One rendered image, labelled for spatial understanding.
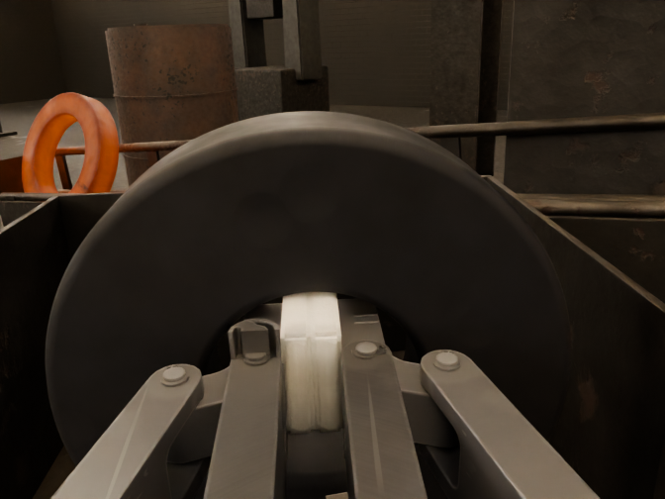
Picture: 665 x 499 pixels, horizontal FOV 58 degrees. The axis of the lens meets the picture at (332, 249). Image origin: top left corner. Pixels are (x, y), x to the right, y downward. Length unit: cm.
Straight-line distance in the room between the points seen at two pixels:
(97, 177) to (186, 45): 203
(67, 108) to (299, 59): 472
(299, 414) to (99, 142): 72
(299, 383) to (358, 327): 2
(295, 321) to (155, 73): 272
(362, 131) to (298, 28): 542
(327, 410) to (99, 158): 72
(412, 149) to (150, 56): 272
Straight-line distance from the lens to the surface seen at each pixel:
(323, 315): 16
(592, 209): 47
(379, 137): 15
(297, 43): 558
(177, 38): 284
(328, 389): 16
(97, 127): 87
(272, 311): 18
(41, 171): 98
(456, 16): 321
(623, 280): 23
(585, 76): 55
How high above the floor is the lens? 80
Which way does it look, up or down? 19 degrees down
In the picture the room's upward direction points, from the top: 2 degrees counter-clockwise
